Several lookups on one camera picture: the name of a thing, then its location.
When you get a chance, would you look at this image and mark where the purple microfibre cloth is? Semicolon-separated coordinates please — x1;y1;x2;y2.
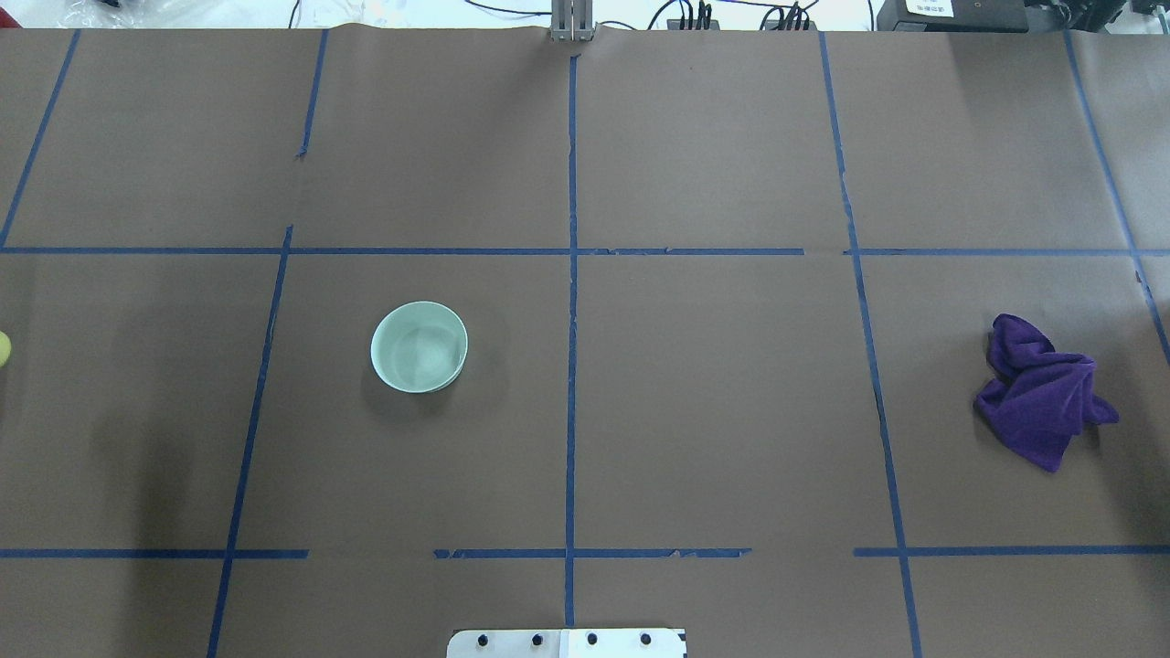
973;313;1120;473

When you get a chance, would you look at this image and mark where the black cable hub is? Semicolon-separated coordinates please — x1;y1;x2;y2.
665;1;720;32
758;4;814;32

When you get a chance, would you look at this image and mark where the white metal base plate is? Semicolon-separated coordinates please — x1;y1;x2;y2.
446;628;688;657

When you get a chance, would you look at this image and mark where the yellow-green round object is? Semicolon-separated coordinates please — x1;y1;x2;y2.
0;333;13;366

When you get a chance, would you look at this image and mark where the black device with label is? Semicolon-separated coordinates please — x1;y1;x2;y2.
875;1;1028;33

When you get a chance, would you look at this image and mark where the grey metal camera post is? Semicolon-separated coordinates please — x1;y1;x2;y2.
550;0;597;43

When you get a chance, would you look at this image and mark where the pale green ceramic bowl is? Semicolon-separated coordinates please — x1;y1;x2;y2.
369;301;472;395

